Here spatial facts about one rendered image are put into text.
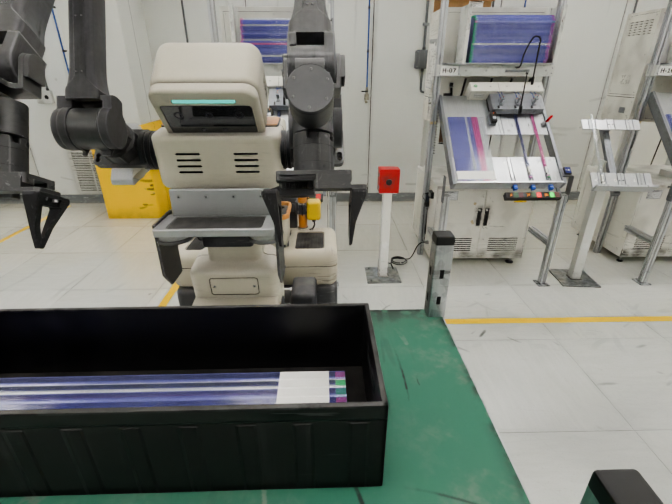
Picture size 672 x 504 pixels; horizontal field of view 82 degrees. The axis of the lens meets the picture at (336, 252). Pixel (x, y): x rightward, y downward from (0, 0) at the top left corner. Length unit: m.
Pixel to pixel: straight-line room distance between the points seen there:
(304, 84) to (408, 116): 3.89
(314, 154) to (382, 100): 3.78
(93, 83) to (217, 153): 0.25
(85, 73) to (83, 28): 0.08
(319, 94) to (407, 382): 0.39
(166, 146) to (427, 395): 0.70
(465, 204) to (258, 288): 2.12
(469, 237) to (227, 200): 2.34
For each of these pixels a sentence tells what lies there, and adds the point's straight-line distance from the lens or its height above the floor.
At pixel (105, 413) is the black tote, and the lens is 0.42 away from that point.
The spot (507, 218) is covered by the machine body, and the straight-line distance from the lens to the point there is 3.07.
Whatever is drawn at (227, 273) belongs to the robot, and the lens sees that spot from 1.00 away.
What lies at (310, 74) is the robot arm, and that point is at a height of 1.33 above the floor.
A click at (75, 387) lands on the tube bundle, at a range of 0.57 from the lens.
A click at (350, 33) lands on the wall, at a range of 4.28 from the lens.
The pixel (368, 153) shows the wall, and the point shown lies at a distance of 4.36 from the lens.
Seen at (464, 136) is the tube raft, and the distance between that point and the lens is 2.73.
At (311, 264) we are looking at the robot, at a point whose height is 0.77.
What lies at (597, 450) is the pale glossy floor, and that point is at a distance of 1.98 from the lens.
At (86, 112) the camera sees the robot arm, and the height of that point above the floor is 1.27.
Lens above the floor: 1.33
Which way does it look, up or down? 25 degrees down
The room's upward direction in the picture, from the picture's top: straight up
